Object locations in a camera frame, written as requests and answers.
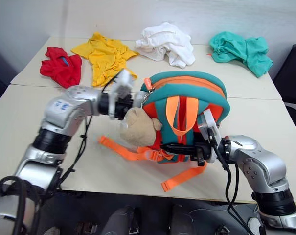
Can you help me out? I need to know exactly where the orange and teal backpack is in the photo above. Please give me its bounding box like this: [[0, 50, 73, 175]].
[[97, 70, 230, 193]]

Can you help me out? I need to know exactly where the black cable loop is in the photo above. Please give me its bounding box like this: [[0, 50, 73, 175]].
[[0, 176, 44, 235]]

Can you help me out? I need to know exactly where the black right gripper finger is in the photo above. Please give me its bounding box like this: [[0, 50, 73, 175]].
[[162, 147, 195, 155], [159, 142, 195, 149]]

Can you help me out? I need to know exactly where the dark rounded shape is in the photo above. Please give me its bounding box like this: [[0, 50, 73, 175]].
[[105, 206, 140, 235]]

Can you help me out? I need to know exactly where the teal crumpled garment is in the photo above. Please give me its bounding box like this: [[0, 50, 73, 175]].
[[208, 31, 274, 78]]

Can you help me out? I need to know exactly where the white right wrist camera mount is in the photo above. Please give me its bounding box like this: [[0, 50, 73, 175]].
[[198, 109, 223, 164]]

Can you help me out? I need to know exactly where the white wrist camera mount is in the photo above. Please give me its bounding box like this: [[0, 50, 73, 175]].
[[108, 69, 136, 120], [198, 109, 223, 164]]

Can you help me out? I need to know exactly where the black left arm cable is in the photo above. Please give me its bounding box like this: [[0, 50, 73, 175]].
[[57, 75, 119, 194]]

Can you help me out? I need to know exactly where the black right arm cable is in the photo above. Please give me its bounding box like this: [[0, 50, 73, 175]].
[[206, 128, 255, 235]]

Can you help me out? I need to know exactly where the black chair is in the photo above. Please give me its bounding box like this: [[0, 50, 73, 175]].
[[272, 44, 296, 145]]

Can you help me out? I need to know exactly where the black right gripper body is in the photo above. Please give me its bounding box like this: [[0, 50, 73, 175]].
[[190, 139, 212, 167]]

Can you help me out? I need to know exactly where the red crumpled garment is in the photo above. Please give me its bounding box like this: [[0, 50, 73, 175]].
[[39, 46, 83, 89]]

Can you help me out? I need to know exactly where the yellow crumpled garment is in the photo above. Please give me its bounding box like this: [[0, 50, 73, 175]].
[[71, 31, 139, 88]]

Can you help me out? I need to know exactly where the white crumpled garment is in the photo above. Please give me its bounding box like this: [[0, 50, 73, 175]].
[[135, 21, 196, 69]]

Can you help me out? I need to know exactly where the beige teddy bear plush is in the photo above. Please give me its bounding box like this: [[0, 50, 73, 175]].
[[119, 107, 163, 147]]

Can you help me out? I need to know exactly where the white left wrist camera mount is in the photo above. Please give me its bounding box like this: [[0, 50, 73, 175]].
[[108, 69, 136, 120]]

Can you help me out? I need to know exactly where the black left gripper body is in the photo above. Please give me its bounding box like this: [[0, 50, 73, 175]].
[[116, 95, 134, 121]]

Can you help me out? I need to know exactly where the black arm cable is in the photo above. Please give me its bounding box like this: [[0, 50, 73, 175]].
[[206, 128, 255, 235], [57, 75, 119, 194]]

